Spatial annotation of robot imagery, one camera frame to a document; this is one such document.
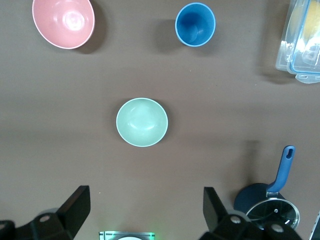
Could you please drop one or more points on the glass pot lid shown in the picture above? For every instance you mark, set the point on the glass pot lid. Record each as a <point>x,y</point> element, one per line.
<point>265,211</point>

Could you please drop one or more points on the clear plastic food container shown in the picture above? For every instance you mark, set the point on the clear plastic food container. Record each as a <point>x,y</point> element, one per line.
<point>290,37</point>

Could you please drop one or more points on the green plastic bowl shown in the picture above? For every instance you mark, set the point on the green plastic bowl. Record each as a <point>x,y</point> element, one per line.
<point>141,122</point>

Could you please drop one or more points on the yellow lemon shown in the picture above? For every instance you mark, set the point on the yellow lemon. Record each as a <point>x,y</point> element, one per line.
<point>313,20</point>

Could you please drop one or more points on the brown table cover mat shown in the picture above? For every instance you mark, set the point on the brown table cover mat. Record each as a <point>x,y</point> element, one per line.
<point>75,125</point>

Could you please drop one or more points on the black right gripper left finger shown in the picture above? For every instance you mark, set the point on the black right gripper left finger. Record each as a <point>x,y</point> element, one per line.
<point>62,225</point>

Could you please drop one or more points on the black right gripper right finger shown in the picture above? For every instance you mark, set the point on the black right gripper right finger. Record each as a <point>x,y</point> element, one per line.
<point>220,225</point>

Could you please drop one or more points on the blue plastic cup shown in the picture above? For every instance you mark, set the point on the blue plastic cup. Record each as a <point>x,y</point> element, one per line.
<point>195,25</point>

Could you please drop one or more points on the aluminium table edge rail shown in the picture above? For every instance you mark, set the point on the aluminium table edge rail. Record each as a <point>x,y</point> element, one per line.
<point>317,230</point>

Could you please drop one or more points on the pink plastic bowl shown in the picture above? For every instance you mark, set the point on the pink plastic bowl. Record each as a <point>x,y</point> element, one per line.
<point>62,22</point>

